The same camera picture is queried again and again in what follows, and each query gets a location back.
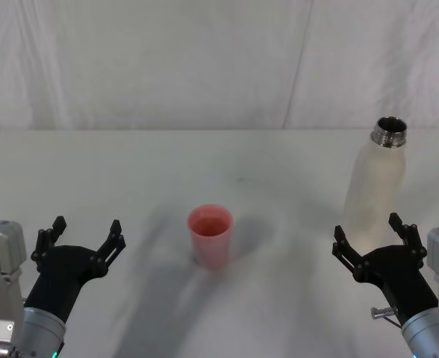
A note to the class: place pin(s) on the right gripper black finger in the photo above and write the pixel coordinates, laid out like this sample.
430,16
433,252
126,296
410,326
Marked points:
410,236
348,255

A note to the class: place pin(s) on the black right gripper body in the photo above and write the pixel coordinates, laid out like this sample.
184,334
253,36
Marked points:
402,279

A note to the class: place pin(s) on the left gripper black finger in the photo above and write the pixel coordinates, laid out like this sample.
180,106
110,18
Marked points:
43,246
109,250

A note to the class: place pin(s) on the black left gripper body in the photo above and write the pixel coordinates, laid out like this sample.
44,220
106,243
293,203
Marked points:
60,272

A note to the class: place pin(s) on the cream vacuum bottle steel neck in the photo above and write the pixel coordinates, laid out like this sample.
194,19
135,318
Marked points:
376,179

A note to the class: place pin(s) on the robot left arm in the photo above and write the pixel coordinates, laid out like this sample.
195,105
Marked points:
3,261

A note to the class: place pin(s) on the white table cloth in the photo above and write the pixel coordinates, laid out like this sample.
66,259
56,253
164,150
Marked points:
130,168

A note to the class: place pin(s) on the pink plastic cup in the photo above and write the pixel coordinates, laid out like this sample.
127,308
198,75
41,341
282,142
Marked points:
210,242

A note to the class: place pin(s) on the white wrinkled curtain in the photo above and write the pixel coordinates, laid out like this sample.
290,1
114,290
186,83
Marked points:
167,63

